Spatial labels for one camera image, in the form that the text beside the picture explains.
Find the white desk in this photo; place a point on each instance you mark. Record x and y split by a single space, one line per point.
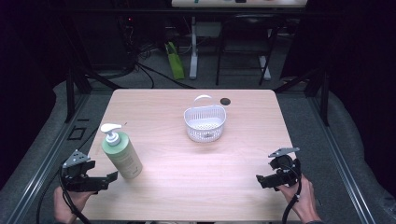
236 3

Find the black metal frame stand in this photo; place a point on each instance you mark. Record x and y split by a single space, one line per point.
322 90
71 93

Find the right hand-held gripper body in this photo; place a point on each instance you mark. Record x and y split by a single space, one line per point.
285 169

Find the person's right hand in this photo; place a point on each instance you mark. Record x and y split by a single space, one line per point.
303 199

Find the black chair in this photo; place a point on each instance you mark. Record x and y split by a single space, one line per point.
249 28

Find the green bag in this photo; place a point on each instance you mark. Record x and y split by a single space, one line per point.
175 62

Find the white plastic basket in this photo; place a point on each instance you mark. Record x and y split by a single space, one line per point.
205 124

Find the green pump bottle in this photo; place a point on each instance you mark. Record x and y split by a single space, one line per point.
122 154

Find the person's left hand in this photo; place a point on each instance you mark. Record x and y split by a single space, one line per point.
63 203

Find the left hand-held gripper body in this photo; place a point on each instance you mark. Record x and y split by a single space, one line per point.
77 179

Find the dark round table grommet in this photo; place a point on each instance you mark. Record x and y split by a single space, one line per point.
225 101

